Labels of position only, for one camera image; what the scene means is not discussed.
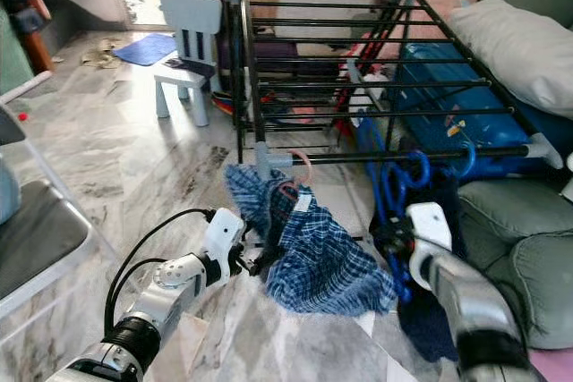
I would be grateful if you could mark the blue plaid shirt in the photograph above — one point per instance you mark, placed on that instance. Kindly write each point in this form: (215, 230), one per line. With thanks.
(322, 266)

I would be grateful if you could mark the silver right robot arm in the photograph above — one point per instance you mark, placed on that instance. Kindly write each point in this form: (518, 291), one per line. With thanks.
(474, 310)

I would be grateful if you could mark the dark navy garment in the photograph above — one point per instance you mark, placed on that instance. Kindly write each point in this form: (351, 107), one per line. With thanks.
(430, 328)

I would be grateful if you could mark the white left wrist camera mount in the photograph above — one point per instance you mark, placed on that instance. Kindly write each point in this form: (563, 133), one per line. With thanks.
(224, 234)

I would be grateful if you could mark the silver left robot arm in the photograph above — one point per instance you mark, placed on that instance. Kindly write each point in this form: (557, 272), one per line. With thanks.
(170, 288)

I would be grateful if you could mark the white kids chair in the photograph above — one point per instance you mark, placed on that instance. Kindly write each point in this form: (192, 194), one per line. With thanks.
(190, 15)

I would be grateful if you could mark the blue floor mat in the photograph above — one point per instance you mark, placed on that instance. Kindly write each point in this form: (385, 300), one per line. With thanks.
(146, 48)

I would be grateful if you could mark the pink hanger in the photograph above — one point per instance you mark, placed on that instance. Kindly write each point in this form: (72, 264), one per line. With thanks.
(307, 165)

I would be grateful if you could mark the grey pillow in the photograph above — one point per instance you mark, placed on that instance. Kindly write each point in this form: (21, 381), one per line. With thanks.
(510, 42)

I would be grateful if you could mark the green leather sofa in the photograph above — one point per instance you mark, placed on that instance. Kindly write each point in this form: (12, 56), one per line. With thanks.
(519, 248)

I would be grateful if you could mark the black metal drying rack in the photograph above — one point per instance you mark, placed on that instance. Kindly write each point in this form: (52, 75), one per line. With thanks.
(340, 160)

